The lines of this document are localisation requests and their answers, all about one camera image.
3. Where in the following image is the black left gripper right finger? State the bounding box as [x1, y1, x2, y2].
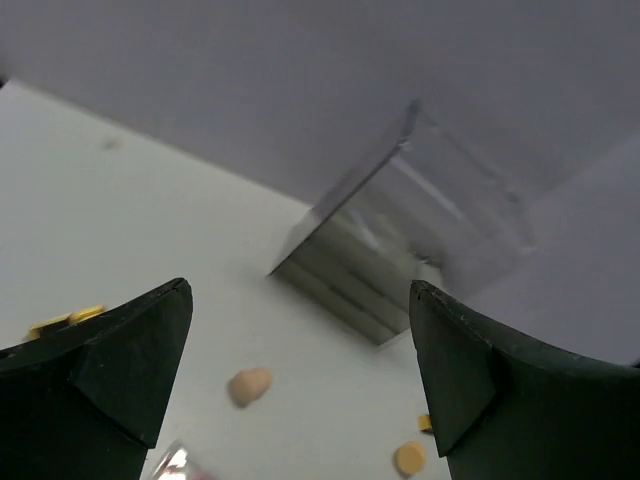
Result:
[409, 280, 639, 479]

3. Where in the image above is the clear acrylic makeup organizer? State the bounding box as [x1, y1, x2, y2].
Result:
[272, 99, 535, 345]

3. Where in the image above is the clear nail sticker case left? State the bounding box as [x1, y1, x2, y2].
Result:
[146, 440, 217, 480]

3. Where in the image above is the beige makeup sponge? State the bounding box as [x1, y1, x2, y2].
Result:
[228, 367, 273, 408]
[393, 441, 427, 477]

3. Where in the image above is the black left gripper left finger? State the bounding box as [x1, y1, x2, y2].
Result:
[1, 278, 193, 479]

